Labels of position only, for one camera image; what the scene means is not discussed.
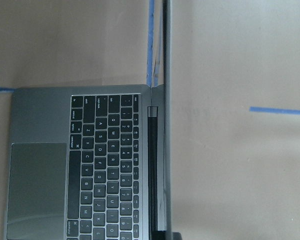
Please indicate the grey laptop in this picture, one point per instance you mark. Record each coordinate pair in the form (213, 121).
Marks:
(92, 163)

